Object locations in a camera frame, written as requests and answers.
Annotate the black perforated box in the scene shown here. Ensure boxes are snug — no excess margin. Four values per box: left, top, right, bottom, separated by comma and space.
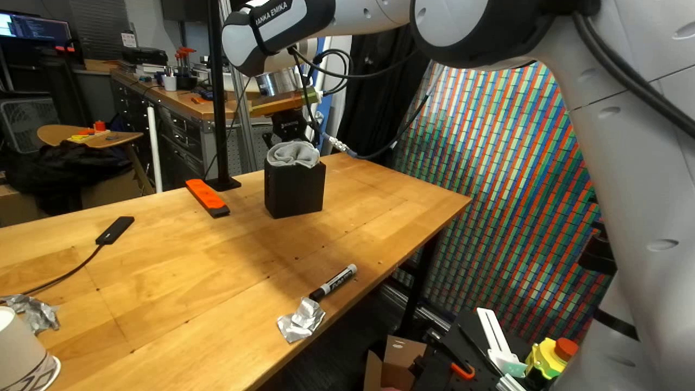
266, 164, 327, 218

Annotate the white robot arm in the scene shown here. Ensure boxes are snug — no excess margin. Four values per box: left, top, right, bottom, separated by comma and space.
221, 0, 695, 391

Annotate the black flat device with cable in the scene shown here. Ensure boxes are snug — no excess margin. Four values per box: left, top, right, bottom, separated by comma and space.
96, 216, 134, 246

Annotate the white paper cup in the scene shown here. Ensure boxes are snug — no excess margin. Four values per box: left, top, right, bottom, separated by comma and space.
0, 307, 61, 391

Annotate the black white marker pen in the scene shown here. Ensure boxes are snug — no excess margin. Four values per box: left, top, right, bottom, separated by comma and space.
308, 264, 359, 302

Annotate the black vertical pole stand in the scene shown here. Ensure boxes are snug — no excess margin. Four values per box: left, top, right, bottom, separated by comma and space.
209, 0, 237, 191

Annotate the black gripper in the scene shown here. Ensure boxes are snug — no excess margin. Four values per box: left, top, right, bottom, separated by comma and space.
271, 112, 307, 141

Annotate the yellow red emergency stop button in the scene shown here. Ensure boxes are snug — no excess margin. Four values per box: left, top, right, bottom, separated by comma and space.
527, 336, 578, 380

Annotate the white terry cloth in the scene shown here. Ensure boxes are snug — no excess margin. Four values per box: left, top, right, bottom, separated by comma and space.
266, 141, 320, 170

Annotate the round wooden stool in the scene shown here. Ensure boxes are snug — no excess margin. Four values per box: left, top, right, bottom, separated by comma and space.
38, 125, 139, 151

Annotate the brown cardboard box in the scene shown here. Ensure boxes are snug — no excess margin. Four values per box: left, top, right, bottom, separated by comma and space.
363, 335, 426, 391

